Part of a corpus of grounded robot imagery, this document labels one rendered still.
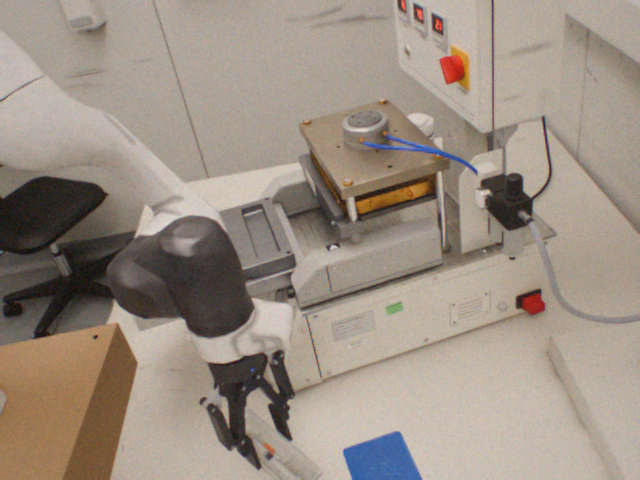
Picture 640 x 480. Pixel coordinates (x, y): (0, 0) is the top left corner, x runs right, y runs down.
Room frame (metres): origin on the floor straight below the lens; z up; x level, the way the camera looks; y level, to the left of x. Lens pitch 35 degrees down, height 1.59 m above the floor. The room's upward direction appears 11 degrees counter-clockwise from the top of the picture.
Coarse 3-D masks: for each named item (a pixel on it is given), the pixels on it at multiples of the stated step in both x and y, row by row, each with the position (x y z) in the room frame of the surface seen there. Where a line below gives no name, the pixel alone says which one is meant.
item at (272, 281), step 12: (276, 204) 1.01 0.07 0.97; (288, 228) 0.92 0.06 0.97; (288, 240) 0.88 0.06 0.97; (300, 252) 0.84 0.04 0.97; (264, 276) 0.80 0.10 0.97; (276, 276) 0.79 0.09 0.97; (288, 276) 0.80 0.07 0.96; (252, 288) 0.79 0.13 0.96; (264, 288) 0.79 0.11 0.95; (276, 288) 0.79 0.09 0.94; (144, 324) 0.76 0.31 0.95; (156, 324) 0.76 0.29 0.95
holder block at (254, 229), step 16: (240, 208) 0.98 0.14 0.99; (256, 208) 0.99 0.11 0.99; (272, 208) 0.96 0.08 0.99; (240, 224) 0.93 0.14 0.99; (256, 224) 0.94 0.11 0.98; (272, 224) 0.91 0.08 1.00; (240, 240) 0.88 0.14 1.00; (256, 240) 0.89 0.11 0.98; (272, 240) 0.88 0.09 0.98; (240, 256) 0.83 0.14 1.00; (256, 256) 0.84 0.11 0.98; (272, 256) 0.81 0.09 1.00; (288, 256) 0.81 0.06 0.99; (256, 272) 0.80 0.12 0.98
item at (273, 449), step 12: (252, 420) 0.64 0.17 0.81; (252, 432) 0.62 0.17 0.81; (264, 432) 0.62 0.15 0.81; (276, 432) 0.61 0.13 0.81; (264, 444) 0.59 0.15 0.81; (276, 444) 0.59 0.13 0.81; (288, 444) 0.58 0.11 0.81; (264, 456) 0.57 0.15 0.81; (276, 456) 0.57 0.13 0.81; (288, 456) 0.56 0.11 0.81; (300, 456) 0.56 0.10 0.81; (276, 468) 0.55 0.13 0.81; (288, 468) 0.54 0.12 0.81; (300, 468) 0.54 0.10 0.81; (312, 468) 0.53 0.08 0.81
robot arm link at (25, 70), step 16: (0, 32) 0.71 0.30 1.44; (0, 48) 0.68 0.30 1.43; (16, 48) 0.71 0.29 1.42; (0, 64) 0.67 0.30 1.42; (16, 64) 0.68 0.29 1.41; (32, 64) 0.70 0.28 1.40; (0, 80) 0.66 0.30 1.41; (16, 80) 0.67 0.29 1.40; (32, 80) 0.68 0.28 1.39; (0, 96) 0.65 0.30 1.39
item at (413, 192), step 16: (432, 176) 0.86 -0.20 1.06; (336, 192) 0.87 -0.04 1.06; (368, 192) 0.85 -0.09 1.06; (384, 192) 0.84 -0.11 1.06; (400, 192) 0.84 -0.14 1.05; (416, 192) 0.84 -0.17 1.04; (432, 192) 0.85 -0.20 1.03; (368, 208) 0.83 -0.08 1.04; (384, 208) 0.84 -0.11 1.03; (400, 208) 0.84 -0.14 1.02
